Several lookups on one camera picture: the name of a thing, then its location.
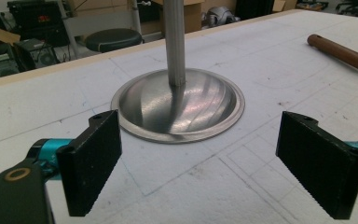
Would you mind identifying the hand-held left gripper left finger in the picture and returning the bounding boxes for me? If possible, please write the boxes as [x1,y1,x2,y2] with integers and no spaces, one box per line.
[26,109,123,217]

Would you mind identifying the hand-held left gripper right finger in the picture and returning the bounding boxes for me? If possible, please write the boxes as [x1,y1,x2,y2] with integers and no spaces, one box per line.
[275,110,358,220]

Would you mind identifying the steel stand with round base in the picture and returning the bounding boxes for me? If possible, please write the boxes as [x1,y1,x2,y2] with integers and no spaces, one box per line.
[110,0,246,145]

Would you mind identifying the black computer case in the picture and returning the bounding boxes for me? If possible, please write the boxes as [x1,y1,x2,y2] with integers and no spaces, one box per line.
[12,38,61,71]

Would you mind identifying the black round stool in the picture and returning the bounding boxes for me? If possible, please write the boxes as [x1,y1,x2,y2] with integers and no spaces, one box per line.
[84,28,144,53]

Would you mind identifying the black electronic device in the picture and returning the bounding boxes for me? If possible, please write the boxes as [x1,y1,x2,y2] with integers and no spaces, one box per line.
[7,0,71,48]

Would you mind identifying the wooden-handled tool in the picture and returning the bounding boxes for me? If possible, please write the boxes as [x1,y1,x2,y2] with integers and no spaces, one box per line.
[306,34,358,74]

